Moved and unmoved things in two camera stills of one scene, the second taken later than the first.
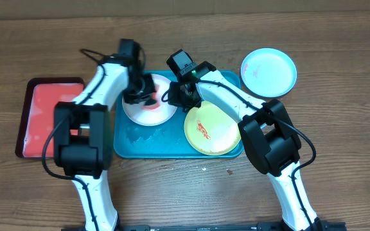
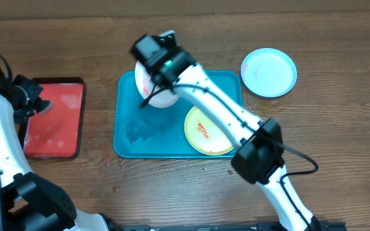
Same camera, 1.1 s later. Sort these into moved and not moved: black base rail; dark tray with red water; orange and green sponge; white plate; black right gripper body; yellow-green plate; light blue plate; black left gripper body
Moved: white plate; black right gripper body; black left gripper body; orange and green sponge
Not moved: light blue plate; black base rail; yellow-green plate; dark tray with red water
